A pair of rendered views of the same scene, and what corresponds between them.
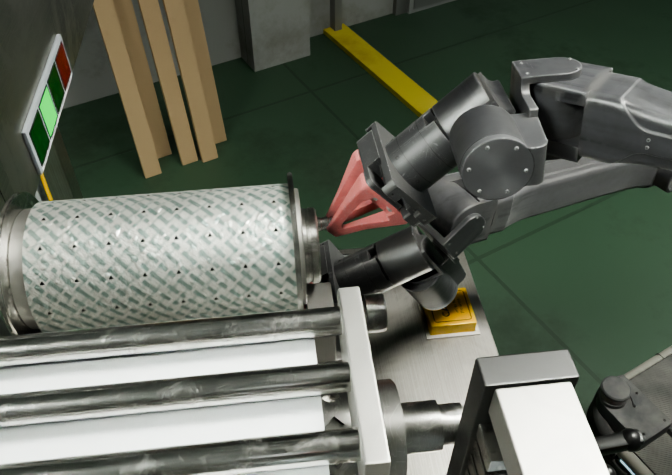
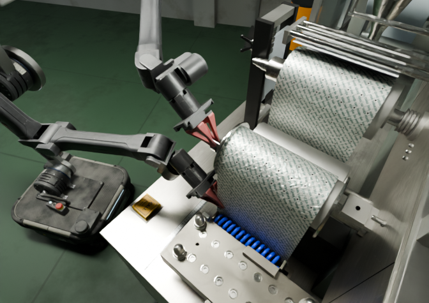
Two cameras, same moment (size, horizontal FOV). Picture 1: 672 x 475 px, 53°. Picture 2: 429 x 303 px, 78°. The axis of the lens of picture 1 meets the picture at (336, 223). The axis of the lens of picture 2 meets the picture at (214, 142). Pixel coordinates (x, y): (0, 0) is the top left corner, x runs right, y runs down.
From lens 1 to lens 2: 85 cm
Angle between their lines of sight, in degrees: 79
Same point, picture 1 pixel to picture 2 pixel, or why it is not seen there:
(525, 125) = (179, 60)
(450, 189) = (154, 144)
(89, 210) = (306, 174)
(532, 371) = (265, 20)
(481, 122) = (192, 62)
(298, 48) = not seen: outside the picture
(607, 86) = (150, 47)
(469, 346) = (156, 193)
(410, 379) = (184, 199)
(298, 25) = not seen: outside the picture
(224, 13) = not seen: outside the picture
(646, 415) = (86, 215)
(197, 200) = (263, 152)
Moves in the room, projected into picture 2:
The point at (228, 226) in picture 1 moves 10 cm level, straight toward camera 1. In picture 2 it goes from (260, 138) to (278, 113)
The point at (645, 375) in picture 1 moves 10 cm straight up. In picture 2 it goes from (62, 227) to (55, 220)
